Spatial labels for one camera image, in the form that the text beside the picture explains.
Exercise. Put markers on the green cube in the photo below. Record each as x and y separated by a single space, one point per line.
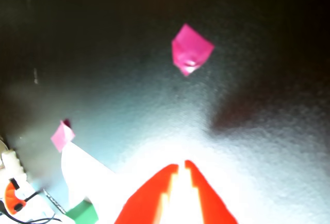
82 213

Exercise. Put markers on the orange table clamp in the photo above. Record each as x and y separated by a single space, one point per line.
11 198

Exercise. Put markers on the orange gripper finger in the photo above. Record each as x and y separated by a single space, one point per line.
208 200
147 198

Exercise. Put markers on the pink tape piece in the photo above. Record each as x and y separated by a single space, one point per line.
62 137

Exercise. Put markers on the white numbered grid paper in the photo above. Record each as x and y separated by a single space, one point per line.
82 175

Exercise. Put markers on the large magenta cube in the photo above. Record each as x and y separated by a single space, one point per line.
192 47

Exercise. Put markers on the black white striped label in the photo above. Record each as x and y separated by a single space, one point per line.
54 202

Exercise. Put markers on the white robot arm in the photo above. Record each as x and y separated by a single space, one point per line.
13 167

